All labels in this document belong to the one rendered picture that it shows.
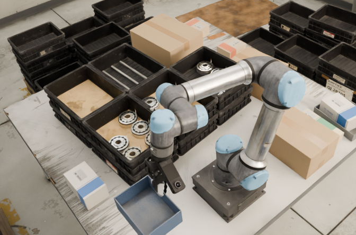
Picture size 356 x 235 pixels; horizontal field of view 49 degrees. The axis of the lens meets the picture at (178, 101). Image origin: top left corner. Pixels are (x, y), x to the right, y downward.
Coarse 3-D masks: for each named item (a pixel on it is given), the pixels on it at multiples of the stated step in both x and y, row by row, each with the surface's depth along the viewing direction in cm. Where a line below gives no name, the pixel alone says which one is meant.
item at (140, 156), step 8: (128, 96) 210; (112, 104) 206; (96, 112) 201; (152, 112) 201; (88, 128) 193; (96, 136) 190; (120, 152) 180; (144, 152) 179; (128, 160) 176; (136, 160) 177
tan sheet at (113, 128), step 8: (112, 120) 211; (104, 128) 207; (112, 128) 206; (120, 128) 206; (128, 128) 205; (104, 136) 202; (112, 136) 202; (128, 136) 201; (136, 144) 196; (144, 144) 196
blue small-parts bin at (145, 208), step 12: (144, 180) 144; (132, 192) 143; (144, 192) 146; (120, 204) 142; (132, 204) 143; (144, 204) 143; (156, 204) 142; (168, 204) 140; (132, 216) 139; (144, 216) 139; (156, 216) 138; (168, 216) 138; (180, 216) 134; (144, 228) 136; (156, 228) 128; (168, 228) 133
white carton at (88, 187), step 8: (80, 168) 193; (88, 168) 192; (64, 176) 191; (72, 176) 189; (80, 176) 189; (88, 176) 189; (96, 176) 188; (72, 184) 186; (80, 184) 185; (88, 184) 185; (96, 184) 185; (104, 184) 184; (80, 192) 182; (88, 192) 182; (96, 192) 182; (104, 192) 186; (80, 200) 189; (88, 200) 181; (96, 200) 185; (88, 208) 184
